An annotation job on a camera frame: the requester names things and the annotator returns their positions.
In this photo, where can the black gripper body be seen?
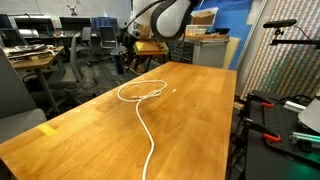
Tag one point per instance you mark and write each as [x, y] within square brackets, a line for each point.
[138, 60]

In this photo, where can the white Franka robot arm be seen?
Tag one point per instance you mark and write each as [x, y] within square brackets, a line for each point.
[173, 20]

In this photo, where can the blue bin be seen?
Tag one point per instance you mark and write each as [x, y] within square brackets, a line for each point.
[118, 63]

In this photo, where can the black mesh office chair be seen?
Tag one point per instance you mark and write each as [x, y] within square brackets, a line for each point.
[108, 36]

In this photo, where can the small white tape piece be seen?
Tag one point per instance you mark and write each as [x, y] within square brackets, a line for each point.
[174, 90]

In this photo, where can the grey fabric office chair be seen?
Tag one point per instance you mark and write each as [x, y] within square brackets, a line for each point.
[75, 56]

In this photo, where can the white plastic tub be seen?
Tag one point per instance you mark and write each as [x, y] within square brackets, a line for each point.
[198, 29]

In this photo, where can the grey drawer cabinet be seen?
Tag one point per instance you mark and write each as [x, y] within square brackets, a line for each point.
[206, 50]

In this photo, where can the black monitor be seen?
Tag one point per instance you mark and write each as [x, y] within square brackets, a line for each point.
[75, 23]
[33, 24]

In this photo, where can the open cardboard box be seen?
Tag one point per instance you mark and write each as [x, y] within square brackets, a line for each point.
[203, 18]

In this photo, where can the small drone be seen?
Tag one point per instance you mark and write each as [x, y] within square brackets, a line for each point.
[72, 10]

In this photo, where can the black bowl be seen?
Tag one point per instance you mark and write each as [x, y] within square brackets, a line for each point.
[222, 30]

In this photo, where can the yellow foam board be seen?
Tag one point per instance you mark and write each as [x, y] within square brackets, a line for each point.
[231, 50]

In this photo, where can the wooden office desk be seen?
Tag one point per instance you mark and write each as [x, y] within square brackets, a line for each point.
[36, 61]

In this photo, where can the yellow tape patch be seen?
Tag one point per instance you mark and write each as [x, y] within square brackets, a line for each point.
[46, 129]

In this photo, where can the large grey office chair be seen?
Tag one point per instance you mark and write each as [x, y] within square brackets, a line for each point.
[13, 100]

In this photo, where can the colourful patterned panel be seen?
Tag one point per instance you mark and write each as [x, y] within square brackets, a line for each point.
[290, 66]

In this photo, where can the short silver aluminium extrusion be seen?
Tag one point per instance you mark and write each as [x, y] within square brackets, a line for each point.
[295, 106]

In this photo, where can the white machine with green light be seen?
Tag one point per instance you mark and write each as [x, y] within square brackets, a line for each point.
[276, 160]

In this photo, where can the long silver aluminium extrusion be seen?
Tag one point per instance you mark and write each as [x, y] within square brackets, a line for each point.
[306, 137]

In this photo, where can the yellow wrist camera box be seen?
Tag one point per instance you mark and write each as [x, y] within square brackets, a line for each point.
[150, 47]

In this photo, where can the black stereo camera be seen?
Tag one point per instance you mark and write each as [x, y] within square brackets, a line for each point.
[280, 23]

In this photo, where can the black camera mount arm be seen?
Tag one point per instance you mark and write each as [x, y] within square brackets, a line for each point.
[293, 42]

